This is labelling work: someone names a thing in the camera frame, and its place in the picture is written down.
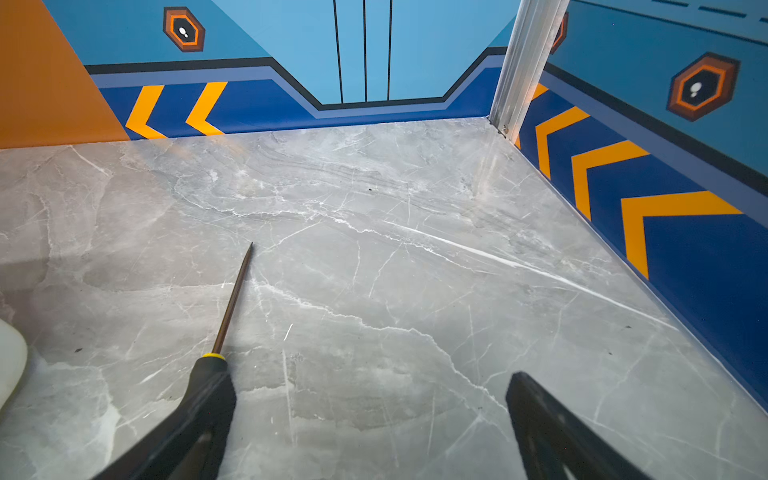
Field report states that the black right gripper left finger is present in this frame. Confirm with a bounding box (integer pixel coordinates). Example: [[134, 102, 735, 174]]
[[95, 370, 237, 479]]

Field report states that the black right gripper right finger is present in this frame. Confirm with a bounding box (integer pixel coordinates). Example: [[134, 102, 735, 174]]
[[506, 371, 648, 479]]

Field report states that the black yellow handled screwdriver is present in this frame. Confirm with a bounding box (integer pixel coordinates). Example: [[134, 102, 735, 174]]
[[178, 241, 255, 409]]

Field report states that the white plastic bin tray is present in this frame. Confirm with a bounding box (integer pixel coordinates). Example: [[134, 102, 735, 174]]
[[0, 320, 28, 408]]

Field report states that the aluminium corner frame post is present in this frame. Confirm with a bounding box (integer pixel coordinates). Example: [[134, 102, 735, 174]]
[[489, 0, 569, 142]]

